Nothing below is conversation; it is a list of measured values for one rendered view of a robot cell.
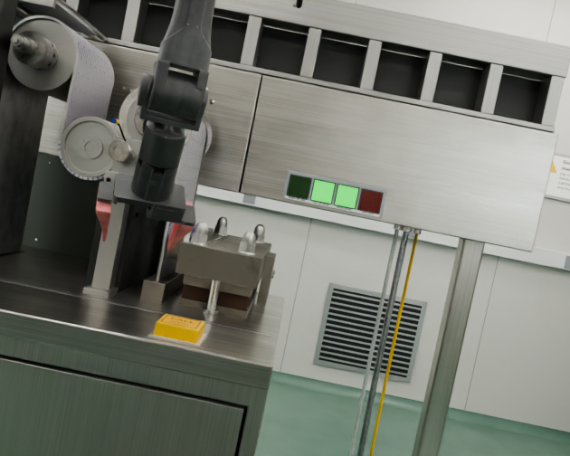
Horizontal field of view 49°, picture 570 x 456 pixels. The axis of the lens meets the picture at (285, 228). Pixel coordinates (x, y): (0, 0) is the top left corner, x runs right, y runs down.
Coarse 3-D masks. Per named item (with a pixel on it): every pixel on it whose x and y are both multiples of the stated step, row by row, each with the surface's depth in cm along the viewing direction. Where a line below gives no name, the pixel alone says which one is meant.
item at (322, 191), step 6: (318, 186) 155; (324, 186) 155; (330, 186) 155; (312, 192) 155; (318, 192) 155; (324, 192) 155; (330, 192) 155; (312, 198) 155; (318, 198) 155; (324, 198) 155; (330, 198) 155
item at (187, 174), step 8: (184, 152) 125; (184, 160) 127; (192, 160) 136; (200, 160) 146; (184, 168) 128; (192, 168) 138; (176, 176) 124; (184, 176) 130; (192, 176) 140; (176, 184) 124; (184, 184) 132; (192, 184) 141; (192, 192) 144; (192, 200) 146; (168, 224) 125; (168, 232) 126
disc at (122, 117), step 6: (132, 96) 123; (126, 102) 123; (120, 108) 123; (126, 108) 123; (120, 114) 123; (126, 114) 123; (120, 120) 123; (126, 120) 123; (120, 126) 123; (126, 126) 123; (120, 132) 124; (126, 132) 123; (186, 138) 123
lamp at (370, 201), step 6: (366, 192) 155; (372, 192) 155; (366, 198) 155; (372, 198) 155; (378, 198) 155; (360, 204) 155; (366, 204) 155; (372, 204) 155; (378, 204) 155; (366, 210) 155; (372, 210) 155; (378, 210) 155
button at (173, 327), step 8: (160, 320) 99; (168, 320) 100; (176, 320) 102; (184, 320) 103; (192, 320) 104; (160, 328) 98; (168, 328) 98; (176, 328) 98; (184, 328) 98; (192, 328) 98; (200, 328) 100; (160, 336) 98; (168, 336) 98; (176, 336) 98; (184, 336) 98; (192, 336) 98; (200, 336) 102
